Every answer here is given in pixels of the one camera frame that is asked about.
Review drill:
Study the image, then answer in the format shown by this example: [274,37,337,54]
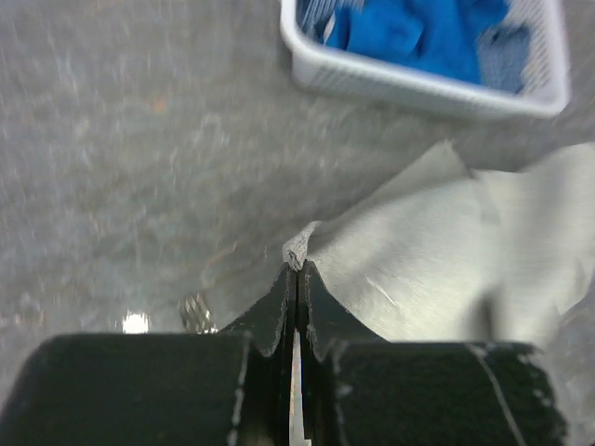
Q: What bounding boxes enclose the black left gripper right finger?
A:
[297,262,570,445]

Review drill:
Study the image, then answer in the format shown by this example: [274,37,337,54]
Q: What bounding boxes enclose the blue checkered cloth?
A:
[298,1,531,94]

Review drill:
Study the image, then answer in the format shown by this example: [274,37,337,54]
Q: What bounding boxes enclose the grey cloth napkin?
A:
[283,141,594,346]

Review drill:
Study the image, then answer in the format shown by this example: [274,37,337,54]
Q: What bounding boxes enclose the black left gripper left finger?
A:
[1,268,291,445]

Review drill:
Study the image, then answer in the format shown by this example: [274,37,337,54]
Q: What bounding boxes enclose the white perforated plastic basket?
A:
[280,1,572,120]

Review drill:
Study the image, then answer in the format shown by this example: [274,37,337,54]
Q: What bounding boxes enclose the blue towel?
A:
[321,0,509,85]

